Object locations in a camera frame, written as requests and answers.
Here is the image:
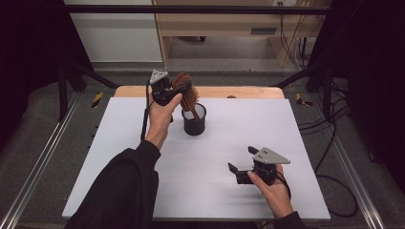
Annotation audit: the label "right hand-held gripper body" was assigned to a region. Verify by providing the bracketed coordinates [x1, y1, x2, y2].
[250, 147, 291, 187]

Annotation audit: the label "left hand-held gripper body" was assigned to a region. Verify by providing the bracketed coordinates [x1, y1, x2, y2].
[149, 69, 175, 107]

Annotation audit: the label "brown wooden paddle hairbrush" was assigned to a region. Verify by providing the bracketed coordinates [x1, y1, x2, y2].
[171, 72, 202, 121]

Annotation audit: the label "black mesh cup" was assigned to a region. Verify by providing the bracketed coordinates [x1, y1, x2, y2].
[181, 102, 207, 136]

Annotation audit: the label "person's left hand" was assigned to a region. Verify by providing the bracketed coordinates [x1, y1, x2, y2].
[144, 93, 183, 151]

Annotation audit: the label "person's right hand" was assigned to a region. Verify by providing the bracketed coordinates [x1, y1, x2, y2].
[246, 164, 295, 220]

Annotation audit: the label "light wooden table board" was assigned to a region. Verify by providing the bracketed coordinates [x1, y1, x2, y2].
[114, 85, 286, 100]

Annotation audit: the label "yellow black striped tape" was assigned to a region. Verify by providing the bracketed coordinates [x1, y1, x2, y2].
[91, 92, 105, 109]
[295, 93, 313, 108]

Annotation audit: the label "white cabinet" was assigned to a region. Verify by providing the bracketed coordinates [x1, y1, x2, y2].
[63, 0, 163, 63]

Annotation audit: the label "light wooden desk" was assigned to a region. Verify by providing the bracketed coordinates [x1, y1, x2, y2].
[152, 0, 332, 69]

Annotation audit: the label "black metal stand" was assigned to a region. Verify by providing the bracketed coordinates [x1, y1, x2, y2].
[270, 60, 335, 122]
[56, 60, 120, 122]

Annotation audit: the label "black curtain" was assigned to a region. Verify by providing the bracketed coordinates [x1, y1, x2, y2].
[307, 0, 405, 195]
[0, 0, 95, 151]

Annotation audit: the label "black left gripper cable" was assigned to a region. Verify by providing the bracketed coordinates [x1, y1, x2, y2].
[139, 79, 154, 143]

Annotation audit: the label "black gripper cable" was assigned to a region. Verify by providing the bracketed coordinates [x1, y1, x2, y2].
[139, 79, 154, 143]
[276, 171, 359, 219]

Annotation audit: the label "black floor cables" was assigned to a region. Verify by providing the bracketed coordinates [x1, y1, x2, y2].
[297, 80, 352, 175]

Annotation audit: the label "black horizontal frame bar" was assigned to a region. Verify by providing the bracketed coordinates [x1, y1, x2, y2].
[63, 4, 332, 15]

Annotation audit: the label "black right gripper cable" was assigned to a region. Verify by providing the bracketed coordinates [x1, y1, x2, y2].
[276, 171, 359, 219]

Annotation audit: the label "aluminium rail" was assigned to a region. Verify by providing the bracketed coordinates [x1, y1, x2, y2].
[309, 94, 386, 229]
[0, 92, 81, 229]

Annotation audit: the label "hanging desk cables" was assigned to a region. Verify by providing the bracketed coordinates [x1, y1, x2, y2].
[276, 1, 328, 72]

